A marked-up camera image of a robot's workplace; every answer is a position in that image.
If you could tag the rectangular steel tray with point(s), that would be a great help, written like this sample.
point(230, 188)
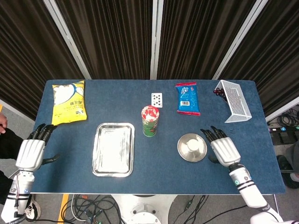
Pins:
point(113, 151)

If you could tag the dark red grape bunch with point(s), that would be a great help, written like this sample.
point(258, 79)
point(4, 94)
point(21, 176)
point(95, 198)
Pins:
point(218, 92)

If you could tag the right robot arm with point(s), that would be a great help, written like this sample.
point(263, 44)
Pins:
point(247, 186)

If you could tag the round steel plate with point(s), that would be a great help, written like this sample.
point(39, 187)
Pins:
point(183, 152)

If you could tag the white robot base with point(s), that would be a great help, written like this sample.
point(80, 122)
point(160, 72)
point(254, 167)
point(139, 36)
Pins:
point(144, 210)

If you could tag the blue felt table cover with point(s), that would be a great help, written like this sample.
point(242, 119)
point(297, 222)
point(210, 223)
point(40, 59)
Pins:
point(163, 168)

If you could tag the person black trousers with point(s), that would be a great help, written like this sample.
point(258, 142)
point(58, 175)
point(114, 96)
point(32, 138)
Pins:
point(9, 144)

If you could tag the bystander bare hand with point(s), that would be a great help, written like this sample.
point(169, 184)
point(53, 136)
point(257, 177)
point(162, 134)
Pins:
point(2, 122)

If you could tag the black power strip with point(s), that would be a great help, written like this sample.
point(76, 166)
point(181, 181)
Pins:
point(283, 136)

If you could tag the playing card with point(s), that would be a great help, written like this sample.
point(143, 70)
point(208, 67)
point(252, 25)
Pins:
point(156, 98)

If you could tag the blue snack packet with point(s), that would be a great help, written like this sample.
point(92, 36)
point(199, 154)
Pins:
point(188, 100)

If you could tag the white sneaker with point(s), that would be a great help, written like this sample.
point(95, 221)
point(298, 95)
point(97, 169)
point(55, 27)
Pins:
point(33, 210)

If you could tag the person grey trousers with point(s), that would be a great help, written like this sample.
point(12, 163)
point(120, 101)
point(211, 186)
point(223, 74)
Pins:
point(293, 154)

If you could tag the yellow floor tape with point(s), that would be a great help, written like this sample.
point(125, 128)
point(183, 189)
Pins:
point(63, 207)

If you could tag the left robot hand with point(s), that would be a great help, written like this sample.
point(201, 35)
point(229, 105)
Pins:
point(30, 154)

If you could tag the dark brown pleated curtain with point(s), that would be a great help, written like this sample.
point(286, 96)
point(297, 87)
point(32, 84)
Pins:
point(275, 58)
point(198, 37)
point(23, 58)
point(112, 37)

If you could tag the green red-lidded chip can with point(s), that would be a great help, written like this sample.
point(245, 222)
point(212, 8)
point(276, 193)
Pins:
point(150, 123)

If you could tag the yellow snack bag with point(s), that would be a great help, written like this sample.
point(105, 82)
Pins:
point(69, 109)

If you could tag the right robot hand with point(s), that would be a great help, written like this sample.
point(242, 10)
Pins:
point(225, 151)

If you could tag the white partition frame post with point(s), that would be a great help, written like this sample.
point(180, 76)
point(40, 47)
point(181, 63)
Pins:
point(67, 37)
point(16, 109)
point(238, 39)
point(156, 37)
point(282, 108)

